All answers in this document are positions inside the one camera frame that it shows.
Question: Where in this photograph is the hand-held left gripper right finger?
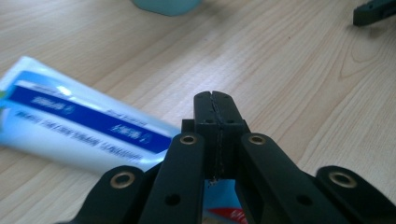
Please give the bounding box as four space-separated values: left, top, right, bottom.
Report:
212 91 252 181

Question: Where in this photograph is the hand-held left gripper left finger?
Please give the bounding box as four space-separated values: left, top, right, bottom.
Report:
181 91 223 181

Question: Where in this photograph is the white and blue toothpaste tube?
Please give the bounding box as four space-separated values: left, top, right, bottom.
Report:
0 55 248 224

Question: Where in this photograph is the teal cup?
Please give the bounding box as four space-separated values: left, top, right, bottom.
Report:
130 0 204 18

